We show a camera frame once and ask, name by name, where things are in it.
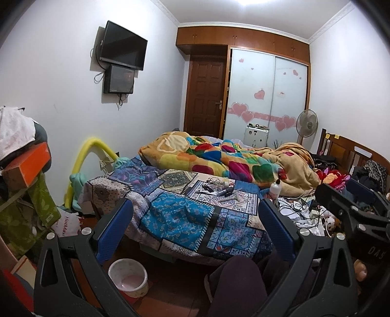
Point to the red plush toy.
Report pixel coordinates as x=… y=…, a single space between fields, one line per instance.
x=333 y=178

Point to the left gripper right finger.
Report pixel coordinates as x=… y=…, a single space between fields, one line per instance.
x=334 y=292

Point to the wooden headboard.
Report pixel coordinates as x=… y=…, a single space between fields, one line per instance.
x=348 y=153

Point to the orange cardboard box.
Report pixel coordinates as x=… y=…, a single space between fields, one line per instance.
x=22 y=171

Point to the green leaf pattern bag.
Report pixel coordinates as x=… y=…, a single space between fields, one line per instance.
x=27 y=215

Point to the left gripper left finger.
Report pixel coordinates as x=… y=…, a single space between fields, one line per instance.
x=57 y=291

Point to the black wall television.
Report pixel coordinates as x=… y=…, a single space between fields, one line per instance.
x=122 y=47

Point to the white plastic trash bucket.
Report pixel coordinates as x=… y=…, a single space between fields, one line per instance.
x=130 y=277

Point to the white bottle with black cap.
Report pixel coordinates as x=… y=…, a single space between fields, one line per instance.
x=275 y=190

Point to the white cloth on pile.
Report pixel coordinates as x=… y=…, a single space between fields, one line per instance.
x=17 y=130

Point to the standing electric fan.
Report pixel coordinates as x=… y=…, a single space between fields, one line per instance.
x=306 y=125

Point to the black wall box under television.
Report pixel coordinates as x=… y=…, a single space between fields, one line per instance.
x=118 y=80

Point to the frosted sliding wardrobe with hearts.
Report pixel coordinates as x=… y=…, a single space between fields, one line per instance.
x=267 y=90

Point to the brown wooden door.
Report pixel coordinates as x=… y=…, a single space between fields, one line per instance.
x=204 y=96

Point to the black cylindrical tube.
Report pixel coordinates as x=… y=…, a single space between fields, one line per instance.
x=225 y=191

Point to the white plastic shopping bag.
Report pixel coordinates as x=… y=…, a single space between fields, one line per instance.
x=68 y=225

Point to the colourful heart pattern blanket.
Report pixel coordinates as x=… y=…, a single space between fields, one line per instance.
x=291 y=163

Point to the white small cabinet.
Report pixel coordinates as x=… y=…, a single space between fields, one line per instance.
x=256 y=135

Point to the blue patchwork bed sheet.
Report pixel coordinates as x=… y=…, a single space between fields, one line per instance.
x=178 y=213

